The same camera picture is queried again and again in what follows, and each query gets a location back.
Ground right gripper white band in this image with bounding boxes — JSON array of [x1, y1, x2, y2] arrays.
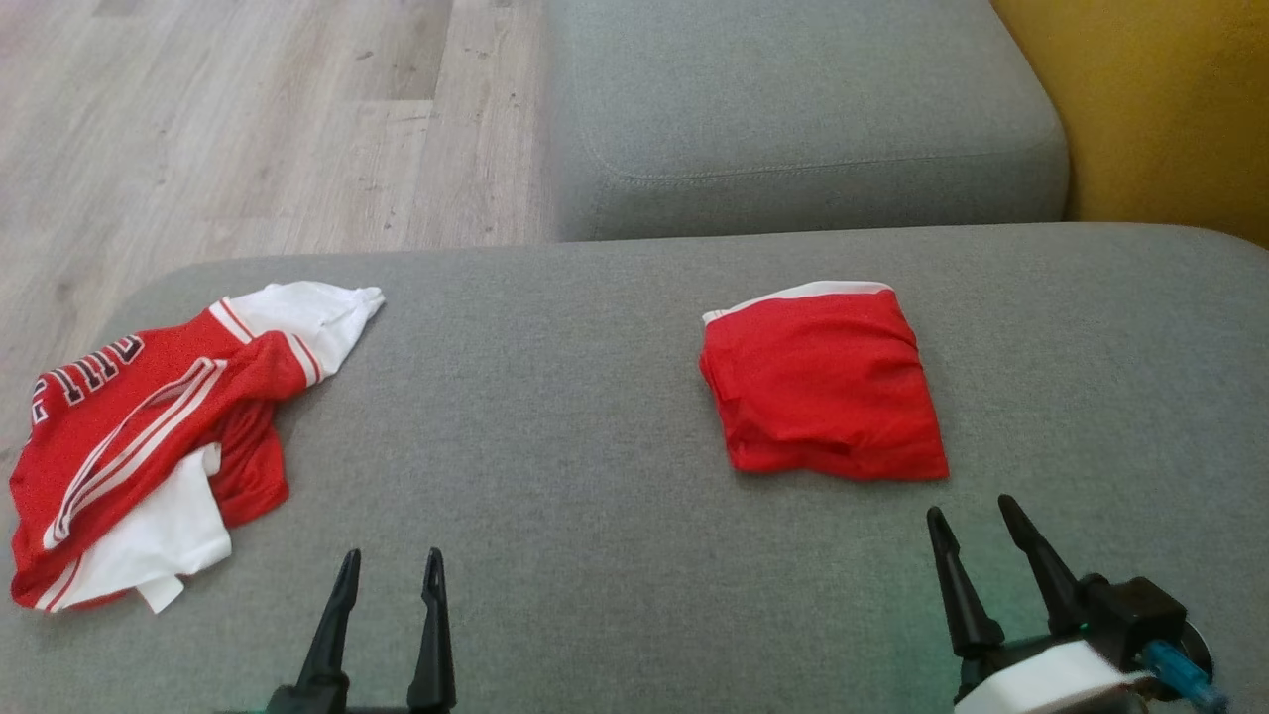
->
[[927, 494, 1156, 714]]

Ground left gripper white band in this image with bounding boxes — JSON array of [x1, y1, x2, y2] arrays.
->
[[213, 547, 458, 714]]

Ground red shorts white waistband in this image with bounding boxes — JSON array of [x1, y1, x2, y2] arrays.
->
[[699, 281, 951, 484]]

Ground red white sports jersey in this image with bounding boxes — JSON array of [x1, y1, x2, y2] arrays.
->
[[8, 281, 386, 614]]

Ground large grey sofa seat cushion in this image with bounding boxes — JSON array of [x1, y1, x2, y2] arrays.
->
[[0, 223, 1269, 714]]

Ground mustard yellow upholstered panel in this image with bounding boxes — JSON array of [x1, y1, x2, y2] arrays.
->
[[991, 0, 1269, 249]]

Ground small grey sofa cushion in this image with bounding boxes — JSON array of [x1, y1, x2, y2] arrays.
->
[[543, 0, 1072, 242]]

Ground blue right camera cable plug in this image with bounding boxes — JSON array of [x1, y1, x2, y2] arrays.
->
[[1140, 640, 1230, 713]]

